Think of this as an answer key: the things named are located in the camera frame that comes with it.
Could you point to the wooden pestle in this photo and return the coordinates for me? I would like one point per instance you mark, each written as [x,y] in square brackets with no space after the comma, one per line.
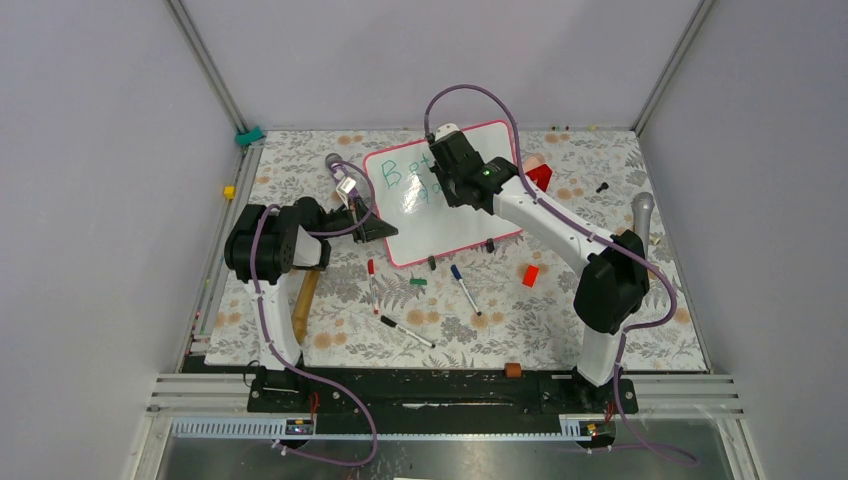
[303,304]

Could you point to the red capped marker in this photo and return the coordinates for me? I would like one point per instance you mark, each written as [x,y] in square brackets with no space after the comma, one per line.
[373,286]

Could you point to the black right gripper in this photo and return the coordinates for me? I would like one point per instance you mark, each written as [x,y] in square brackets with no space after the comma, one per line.
[453,200]

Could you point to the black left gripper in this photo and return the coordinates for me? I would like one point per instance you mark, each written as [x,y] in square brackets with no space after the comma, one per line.
[376,229]

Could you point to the silver toy microphone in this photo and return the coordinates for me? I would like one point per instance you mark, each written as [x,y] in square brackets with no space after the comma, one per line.
[642,206]

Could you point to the red hollow block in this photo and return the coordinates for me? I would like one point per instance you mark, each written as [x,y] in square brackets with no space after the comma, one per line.
[541,176]

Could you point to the brown small cube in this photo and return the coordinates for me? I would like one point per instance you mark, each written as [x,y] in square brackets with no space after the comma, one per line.
[513,370]

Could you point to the pink peach object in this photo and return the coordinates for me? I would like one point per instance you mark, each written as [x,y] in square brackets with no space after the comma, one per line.
[533,161]

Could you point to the pink framed whiteboard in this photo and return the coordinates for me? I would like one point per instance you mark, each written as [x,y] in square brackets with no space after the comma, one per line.
[408,196]

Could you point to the purple glitter toy microphone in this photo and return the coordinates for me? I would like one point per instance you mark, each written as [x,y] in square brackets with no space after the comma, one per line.
[345,185]

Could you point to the red orange block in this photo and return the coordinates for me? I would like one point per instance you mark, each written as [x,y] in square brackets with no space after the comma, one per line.
[530,276]

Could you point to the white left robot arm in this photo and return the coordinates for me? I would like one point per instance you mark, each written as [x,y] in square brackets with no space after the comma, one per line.
[268,242]

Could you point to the black capped marker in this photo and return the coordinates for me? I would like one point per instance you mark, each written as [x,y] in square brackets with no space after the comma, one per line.
[407,332]

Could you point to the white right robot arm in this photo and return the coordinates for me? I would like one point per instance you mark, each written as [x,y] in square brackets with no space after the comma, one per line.
[611,271]

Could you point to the blue capped marker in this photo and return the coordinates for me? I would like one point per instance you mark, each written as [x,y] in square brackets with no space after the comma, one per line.
[460,279]

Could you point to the white slotted cable duct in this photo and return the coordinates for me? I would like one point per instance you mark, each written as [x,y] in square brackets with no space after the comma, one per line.
[302,429]

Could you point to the teal corner clamp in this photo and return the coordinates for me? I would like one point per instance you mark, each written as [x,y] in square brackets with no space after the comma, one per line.
[250,137]

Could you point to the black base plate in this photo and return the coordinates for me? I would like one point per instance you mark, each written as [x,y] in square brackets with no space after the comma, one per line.
[403,400]

